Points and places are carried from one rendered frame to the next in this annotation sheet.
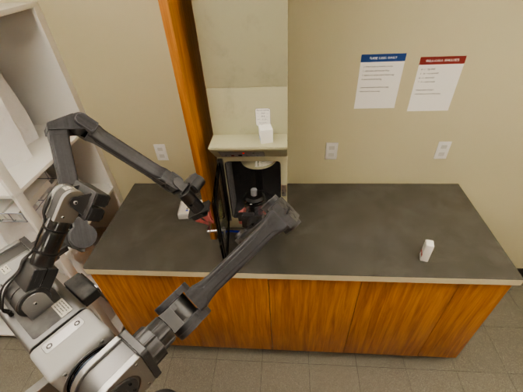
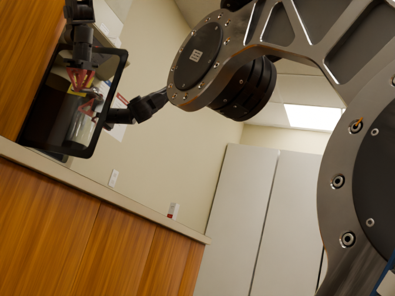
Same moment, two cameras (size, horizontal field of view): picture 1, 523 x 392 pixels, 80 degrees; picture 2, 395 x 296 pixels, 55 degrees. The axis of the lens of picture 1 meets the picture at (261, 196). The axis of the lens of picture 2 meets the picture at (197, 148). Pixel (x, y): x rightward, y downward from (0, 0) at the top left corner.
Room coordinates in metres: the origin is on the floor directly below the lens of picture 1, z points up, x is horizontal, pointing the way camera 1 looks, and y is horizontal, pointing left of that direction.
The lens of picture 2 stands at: (0.23, 1.19, 0.78)
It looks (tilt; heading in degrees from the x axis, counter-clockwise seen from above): 16 degrees up; 289
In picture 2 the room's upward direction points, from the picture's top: 16 degrees clockwise
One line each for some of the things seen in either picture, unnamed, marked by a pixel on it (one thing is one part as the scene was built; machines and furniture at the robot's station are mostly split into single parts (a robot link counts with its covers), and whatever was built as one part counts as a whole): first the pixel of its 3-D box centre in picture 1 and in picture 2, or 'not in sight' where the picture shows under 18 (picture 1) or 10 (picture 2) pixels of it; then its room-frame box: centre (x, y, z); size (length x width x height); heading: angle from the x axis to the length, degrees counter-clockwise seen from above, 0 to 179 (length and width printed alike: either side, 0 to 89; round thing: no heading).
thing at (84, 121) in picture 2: (222, 215); (72, 96); (1.05, 0.19, 1.19); 0.30 x 0.01 x 0.40; 0
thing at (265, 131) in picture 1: (265, 134); (111, 44); (1.14, -0.03, 1.54); 0.05 x 0.05 x 0.06; 7
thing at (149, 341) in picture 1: (152, 341); not in sight; (0.35, 0.27, 1.45); 0.09 x 0.08 x 0.12; 51
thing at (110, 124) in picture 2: (253, 224); (112, 115); (0.97, 0.04, 1.20); 0.10 x 0.07 x 0.07; 86
